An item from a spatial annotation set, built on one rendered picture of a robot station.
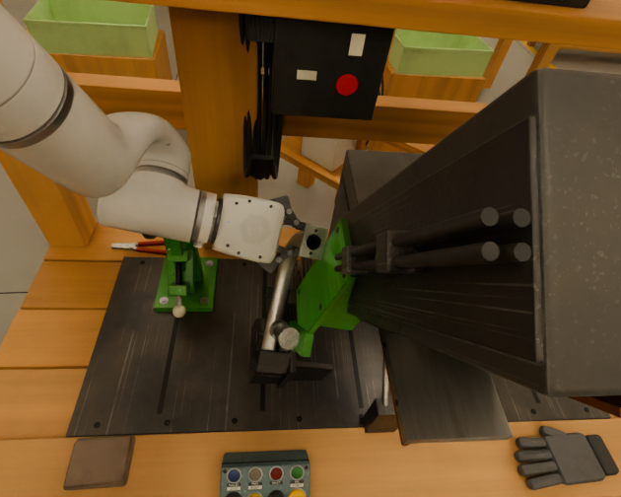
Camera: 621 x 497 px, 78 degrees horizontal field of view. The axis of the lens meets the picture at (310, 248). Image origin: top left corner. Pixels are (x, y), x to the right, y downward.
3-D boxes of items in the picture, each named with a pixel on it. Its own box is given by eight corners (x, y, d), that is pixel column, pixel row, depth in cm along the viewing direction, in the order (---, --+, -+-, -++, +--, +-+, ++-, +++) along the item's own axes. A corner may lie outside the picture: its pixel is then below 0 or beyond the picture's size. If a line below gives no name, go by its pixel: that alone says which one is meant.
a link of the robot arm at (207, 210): (189, 248, 56) (210, 251, 57) (201, 188, 56) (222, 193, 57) (188, 243, 64) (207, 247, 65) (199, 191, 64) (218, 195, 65)
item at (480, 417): (503, 442, 58) (514, 436, 55) (399, 446, 56) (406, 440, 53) (433, 246, 83) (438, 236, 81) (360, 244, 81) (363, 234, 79)
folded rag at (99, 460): (63, 491, 64) (56, 487, 62) (78, 439, 69) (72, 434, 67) (127, 486, 66) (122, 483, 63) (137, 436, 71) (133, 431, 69)
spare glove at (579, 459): (586, 423, 82) (593, 419, 80) (617, 480, 75) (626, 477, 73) (500, 431, 79) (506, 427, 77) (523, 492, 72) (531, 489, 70)
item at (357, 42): (372, 122, 65) (396, 27, 54) (271, 115, 63) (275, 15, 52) (361, 87, 73) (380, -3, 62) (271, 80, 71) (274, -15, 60)
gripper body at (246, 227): (203, 253, 58) (275, 266, 61) (217, 185, 57) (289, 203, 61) (201, 248, 65) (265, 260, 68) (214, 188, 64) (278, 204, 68)
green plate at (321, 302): (340, 349, 70) (400, 285, 55) (298, 344, 68) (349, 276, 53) (334, 296, 78) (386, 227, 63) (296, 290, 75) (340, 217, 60)
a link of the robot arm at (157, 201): (198, 194, 65) (187, 247, 63) (113, 175, 61) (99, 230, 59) (203, 177, 58) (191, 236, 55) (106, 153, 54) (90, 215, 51)
